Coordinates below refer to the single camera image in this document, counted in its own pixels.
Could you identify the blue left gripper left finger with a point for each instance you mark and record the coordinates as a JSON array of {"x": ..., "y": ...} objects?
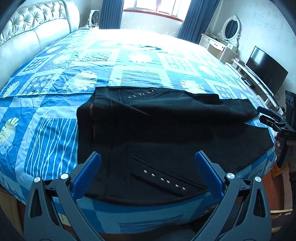
[{"x": 83, "y": 174}]

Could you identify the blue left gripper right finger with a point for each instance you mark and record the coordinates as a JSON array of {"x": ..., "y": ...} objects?
[{"x": 211, "y": 173}]

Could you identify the black pants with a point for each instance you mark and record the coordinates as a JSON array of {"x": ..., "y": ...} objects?
[{"x": 148, "y": 137}]

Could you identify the person right hand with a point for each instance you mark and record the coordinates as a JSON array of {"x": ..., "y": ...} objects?
[{"x": 277, "y": 145}]

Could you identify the white tv stand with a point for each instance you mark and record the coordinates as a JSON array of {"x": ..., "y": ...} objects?
[{"x": 260, "y": 90}]

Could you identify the black flat television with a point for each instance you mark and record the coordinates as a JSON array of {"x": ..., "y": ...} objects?
[{"x": 268, "y": 70}]

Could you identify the white dressing table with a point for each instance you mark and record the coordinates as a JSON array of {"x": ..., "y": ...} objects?
[{"x": 218, "y": 49}]

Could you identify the white oval vanity mirror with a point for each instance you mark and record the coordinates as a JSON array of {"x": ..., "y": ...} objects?
[{"x": 230, "y": 31}]

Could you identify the blue right curtain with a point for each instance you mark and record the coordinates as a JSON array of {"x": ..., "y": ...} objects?
[{"x": 197, "y": 20}]

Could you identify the blue curtain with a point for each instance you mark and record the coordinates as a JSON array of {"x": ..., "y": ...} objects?
[
  {"x": 197, "y": 20},
  {"x": 111, "y": 14}
]

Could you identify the cream tufted leather headboard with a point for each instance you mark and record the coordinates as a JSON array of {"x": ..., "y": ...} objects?
[{"x": 31, "y": 28}]

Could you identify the white desk fan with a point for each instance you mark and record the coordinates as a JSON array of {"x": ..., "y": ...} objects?
[{"x": 93, "y": 20}]

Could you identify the blue left curtain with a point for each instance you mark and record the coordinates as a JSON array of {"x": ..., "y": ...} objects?
[{"x": 111, "y": 14}]

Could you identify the window with red frame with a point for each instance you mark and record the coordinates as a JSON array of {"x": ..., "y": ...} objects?
[{"x": 173, "y": 9}]

